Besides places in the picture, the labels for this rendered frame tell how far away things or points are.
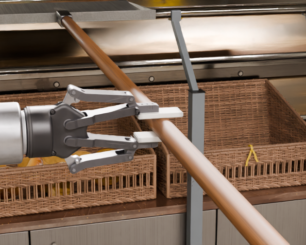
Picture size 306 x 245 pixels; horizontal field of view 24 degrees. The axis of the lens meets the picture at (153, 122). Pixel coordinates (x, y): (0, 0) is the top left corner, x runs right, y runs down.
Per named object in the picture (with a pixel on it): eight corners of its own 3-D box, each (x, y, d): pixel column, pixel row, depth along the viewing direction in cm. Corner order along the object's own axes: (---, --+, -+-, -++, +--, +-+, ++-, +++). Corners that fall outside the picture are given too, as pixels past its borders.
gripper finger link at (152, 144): (126, 141, 106) (125, 160, 107) (158, 140, 107) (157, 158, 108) (123, 138, 107) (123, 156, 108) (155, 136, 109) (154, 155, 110)
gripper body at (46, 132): (20, 96, 104) (82, 94, 107) (21, 150, 107) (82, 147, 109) (25, 112, 97) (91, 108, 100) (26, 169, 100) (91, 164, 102)
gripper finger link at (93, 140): (66, 136, 102) (64, 146, 102) (140, 144, 105) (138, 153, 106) (62, 128, 106) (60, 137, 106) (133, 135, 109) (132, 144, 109)
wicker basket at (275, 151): (129, 155, 272) (128, 85, 265) (264, 144, 287) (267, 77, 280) (165, 200, 227) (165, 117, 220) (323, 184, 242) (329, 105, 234)
